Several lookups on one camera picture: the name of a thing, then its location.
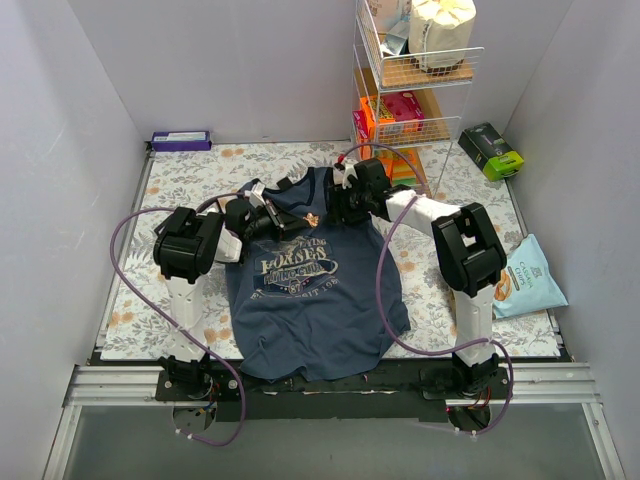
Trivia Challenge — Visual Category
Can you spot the orange yellow box bottom front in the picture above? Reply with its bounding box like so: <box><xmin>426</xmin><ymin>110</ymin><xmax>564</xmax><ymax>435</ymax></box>
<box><xmin>391</xmin><ymin>148</ymin><xmax>419</xmax><ymax>187</ymax></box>

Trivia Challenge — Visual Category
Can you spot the black green box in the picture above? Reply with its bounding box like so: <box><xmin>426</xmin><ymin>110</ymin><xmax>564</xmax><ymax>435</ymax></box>
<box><xmin>458</xmin><ymin>122</ymin><xmax>524</xmax><ymax>182</ymax></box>

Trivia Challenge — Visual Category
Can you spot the pink white carton top shelf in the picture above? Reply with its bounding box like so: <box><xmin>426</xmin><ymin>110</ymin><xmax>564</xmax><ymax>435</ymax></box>
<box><xmin>360</xmin><ymin>0</ymin><xmax>411</xmax><ymax>39</ymax></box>

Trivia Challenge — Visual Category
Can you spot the black display case pink brooch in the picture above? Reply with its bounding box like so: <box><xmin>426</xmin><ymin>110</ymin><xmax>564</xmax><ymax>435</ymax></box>
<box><xmin>277</xmin><ymin>177</ymin><xmax>293</xmax><ymax>191</ymax></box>

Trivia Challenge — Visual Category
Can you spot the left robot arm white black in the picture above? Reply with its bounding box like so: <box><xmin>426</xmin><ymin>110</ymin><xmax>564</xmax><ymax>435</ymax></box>
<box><xmin>153</xmin><ymin>198</ymin><xmax>311</xmax><ymax>400</ymax></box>

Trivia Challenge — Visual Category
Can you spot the cassava chips bag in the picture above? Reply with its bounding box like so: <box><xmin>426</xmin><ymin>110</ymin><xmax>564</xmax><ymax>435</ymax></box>
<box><xmin>493</xmin><ymin>234</ymin><xmax>569</xmax><ymax>319</ymax></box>

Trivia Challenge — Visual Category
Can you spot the navy blue printed t-shirt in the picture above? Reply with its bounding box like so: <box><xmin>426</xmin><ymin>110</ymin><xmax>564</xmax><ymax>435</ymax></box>
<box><xmin>225</xmin><ymin>167</ymin><xmax>411</xmax><ymax>381</ymax></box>

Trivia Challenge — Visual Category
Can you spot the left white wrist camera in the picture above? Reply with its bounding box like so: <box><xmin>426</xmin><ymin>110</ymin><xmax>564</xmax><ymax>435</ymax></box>
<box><xmin>245</xmin><ymin>182</ymin><xmax>266</xmax><ymax>208</ymax></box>

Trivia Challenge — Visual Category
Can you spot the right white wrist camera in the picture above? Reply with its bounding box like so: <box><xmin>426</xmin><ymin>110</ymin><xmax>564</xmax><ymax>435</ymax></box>
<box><xmin>332</xmin><ymin>161</ymin><xmax>358</xmax><ymax>189</ymax></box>

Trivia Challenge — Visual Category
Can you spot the orange snack box upper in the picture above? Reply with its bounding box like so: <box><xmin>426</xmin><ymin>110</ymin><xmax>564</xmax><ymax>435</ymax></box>
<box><xmin>360</xmin><ymin>96</ymin><xmax>395</xmax><ymax>127</ymax></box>

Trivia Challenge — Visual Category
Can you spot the purple flat box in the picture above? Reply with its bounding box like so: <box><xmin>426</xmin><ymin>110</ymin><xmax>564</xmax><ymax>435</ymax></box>
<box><xmin>150</xmin><ymin>131</ymin><xmax>212</xmax><ymax>152</ymax></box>

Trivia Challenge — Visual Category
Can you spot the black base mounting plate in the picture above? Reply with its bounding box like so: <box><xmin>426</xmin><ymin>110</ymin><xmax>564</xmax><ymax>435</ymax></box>
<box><xmin>155</xmin><ymin>360</ymin><xmax>509</xmax><ymax>424</ymax></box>

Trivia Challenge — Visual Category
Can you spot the aluminium rail frame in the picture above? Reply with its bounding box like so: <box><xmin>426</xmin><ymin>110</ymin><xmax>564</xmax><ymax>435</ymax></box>
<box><xmin>41</xmin><ymin>144</ymin><xmax>626</xmax><ymax>480</ymax></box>

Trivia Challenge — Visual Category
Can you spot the white wire shelf rack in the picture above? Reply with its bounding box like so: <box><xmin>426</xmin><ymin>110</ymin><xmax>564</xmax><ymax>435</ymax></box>
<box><xmin>351</xmin><ymin>1</ymin><xmax>484</xmax><ymax>200</ymax></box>

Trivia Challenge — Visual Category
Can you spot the magenta pink box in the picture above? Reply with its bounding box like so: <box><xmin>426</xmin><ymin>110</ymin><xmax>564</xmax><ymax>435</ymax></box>
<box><xmin>381</xmin><ymin>91</ymin><xmax>425</xmax><ymax>135</ymax></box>

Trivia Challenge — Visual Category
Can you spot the cream paper wrapped roll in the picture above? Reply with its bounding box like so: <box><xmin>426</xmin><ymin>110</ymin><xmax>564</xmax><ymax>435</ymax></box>
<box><xmin>408</xmin><ymin>0</ymin><xmax>476</xmax><ymax>74</ymax></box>

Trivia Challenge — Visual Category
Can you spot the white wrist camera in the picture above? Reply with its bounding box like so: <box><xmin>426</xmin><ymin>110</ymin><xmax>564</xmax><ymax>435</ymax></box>
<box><xmin>332</xmin><ymin>161</ymin><xmax>358</xmax><ymax>189</ymax></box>
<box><xmin>245</xmin><ymin>182</ymin><xmax>266</xmax><ymax>208</ymax></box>

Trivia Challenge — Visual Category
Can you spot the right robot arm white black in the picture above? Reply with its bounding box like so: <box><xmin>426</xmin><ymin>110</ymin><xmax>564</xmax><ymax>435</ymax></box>
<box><xmin>329</xmin><ymin>158</ymin><xmax>507</xmax><ymax>398</ymax></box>

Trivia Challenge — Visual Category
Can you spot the orange box bottom left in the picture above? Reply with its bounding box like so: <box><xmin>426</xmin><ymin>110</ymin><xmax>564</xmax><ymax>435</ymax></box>
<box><xmin>375</xmin><ymin>149</ymin><xmax>395</xmax><ymax>178</ymax></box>

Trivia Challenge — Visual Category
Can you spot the teal blue box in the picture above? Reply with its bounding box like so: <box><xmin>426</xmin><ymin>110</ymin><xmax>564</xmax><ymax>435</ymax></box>
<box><xmin>380</xmin><ymin>21</ymin><xmax>410</xmax><ymax>56</ymax></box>

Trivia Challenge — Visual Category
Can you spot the floral patterned table mat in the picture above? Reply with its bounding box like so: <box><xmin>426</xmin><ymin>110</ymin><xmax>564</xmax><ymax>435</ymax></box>
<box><xmin>99</xmin><ymin>139</ymin><xmax>564</xmax><ymax>361</ymax></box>

